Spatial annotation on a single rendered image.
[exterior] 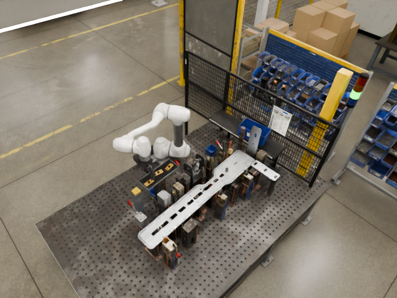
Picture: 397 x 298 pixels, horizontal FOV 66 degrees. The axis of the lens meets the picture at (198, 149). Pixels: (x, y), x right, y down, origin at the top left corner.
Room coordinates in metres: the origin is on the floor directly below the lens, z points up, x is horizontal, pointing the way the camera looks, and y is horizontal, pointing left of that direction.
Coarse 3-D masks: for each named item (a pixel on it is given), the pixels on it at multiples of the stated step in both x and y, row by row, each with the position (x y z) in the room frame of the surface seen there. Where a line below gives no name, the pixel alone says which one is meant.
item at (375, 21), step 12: (348, 0) 7.83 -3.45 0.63; (360, 0) 7.62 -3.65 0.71; (372, 0) 7.44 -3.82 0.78; (384, 0) 7.27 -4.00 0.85; (396, 0) 7.10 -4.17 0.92; (360, 12) 7.54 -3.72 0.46; (372, 12) 7.36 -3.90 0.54; (384, 12) 7.19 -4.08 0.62; (396, 12) 7.01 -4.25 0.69; (360, 24) 7.47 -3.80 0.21; (372, 24) 7.28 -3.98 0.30; (384, 24) 7.11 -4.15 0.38; (372, 36) 7.23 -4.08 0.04
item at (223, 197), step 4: (220, 196) 1.59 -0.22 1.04; (224, 196) 1.59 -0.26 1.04; (216, 200) 1.61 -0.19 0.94; (220, 200) 1.57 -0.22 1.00; (224, 200) 1.56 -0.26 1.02; (220, 204) 1.57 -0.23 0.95; (224, 204) 1.56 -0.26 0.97; (216, 208) 1.60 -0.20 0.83; (220, 208) 1.57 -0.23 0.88; (216, 212) 1.59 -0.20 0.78; (220, 212) 1.57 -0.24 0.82; (224, 212) 1.58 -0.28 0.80; (216, 216) 1.58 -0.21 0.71; (220, 216) 1.56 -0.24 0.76; (224, 216) 1.60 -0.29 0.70; (220, 220) 1.55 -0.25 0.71
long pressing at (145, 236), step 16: (224, 160) 2.06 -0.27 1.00; (240, 160) 2.07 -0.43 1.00; (224, 176) 1.86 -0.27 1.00; (192, 192) 1.65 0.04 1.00; (208, 192) 1.66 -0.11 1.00; (176, 208) 1.47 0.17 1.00; (192, 208) 1.48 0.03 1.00; (160, 224) 1.31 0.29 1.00; (176, 224) 1.31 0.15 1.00; (144, 240) 1.16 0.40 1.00; (160, 240) 1.16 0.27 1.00
